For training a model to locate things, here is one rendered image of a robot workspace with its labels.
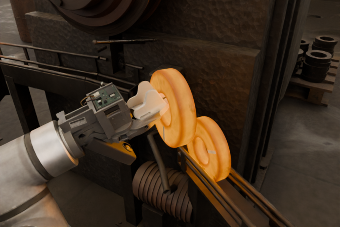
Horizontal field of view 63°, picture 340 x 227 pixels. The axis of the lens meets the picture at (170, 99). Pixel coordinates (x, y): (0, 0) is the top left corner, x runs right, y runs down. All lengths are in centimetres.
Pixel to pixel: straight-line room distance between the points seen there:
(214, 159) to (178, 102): 20
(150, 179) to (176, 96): 43
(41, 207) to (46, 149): 10
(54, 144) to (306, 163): 157
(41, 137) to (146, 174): 44
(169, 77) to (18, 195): 31
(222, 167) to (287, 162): 121
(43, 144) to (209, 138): 33
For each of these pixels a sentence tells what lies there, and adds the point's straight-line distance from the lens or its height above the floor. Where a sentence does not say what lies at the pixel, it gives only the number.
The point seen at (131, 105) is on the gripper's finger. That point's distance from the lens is 54.
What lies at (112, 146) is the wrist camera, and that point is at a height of 81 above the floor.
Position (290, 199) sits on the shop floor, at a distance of 161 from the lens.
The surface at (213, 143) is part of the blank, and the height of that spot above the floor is 76.
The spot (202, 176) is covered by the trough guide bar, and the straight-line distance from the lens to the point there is 68.
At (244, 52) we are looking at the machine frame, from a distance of 81.
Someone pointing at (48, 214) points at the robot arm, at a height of 75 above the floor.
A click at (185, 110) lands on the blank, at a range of 49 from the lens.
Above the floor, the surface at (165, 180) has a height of 56.
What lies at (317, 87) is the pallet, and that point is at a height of 14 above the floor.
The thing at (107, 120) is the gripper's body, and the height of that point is 88.
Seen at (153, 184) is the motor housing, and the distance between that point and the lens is 86.
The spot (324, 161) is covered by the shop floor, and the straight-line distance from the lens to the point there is 192.
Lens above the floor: 115
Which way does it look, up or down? 31 degrees down
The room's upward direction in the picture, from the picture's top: straight up
